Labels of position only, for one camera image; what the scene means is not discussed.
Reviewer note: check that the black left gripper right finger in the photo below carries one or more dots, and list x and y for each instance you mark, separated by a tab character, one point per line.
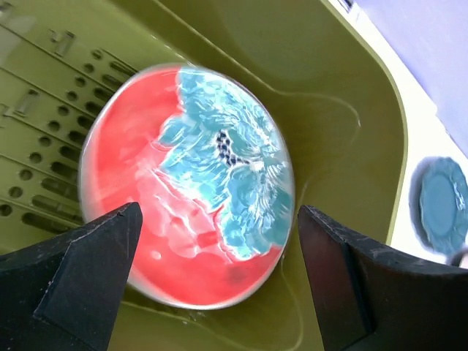
370	296

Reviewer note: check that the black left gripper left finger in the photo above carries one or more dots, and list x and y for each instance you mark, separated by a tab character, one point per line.
64	293

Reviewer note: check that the teal scalloped plate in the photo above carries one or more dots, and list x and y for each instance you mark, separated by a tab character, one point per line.
438	205

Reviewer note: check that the red plate with teal flower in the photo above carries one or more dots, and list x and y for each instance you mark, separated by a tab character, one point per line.
210	170

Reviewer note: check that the green plastic bin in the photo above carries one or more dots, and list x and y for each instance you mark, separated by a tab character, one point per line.
331	96

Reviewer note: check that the left black table label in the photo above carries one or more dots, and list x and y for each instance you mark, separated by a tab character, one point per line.
347	4

